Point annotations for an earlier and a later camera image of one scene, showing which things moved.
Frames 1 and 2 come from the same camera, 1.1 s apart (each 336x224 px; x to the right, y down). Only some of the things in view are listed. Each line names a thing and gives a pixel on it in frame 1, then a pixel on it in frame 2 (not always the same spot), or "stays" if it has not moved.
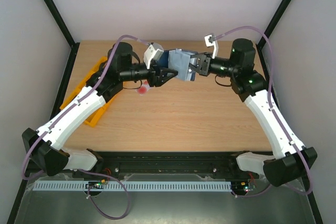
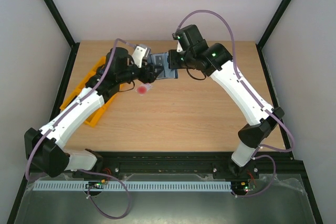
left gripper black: [158, 81] to [151, 78]
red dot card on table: [142, 89] stays
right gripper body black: [205, 64] to [172, 60]
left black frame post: [59, 18] stays
